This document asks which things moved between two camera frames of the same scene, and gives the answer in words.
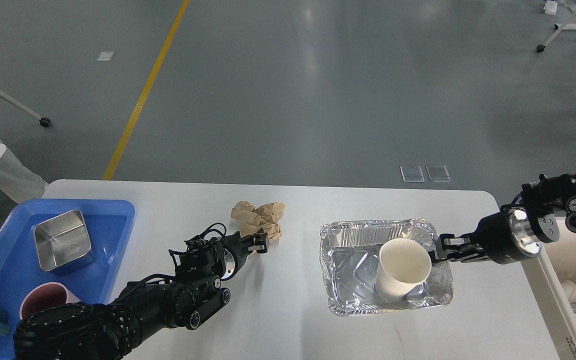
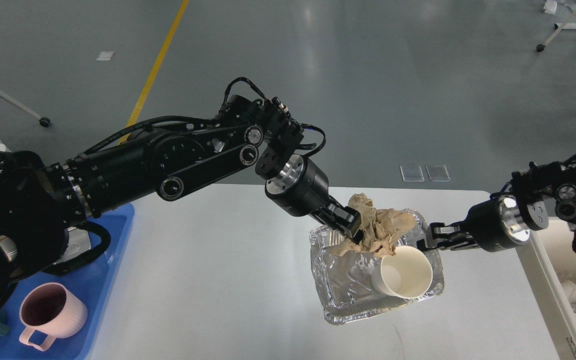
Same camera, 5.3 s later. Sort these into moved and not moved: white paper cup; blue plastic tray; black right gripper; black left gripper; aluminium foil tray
Moved: black right gripper; black left gripper; aluminium foil tray; white paper cup
Not moved: blue plastic tray
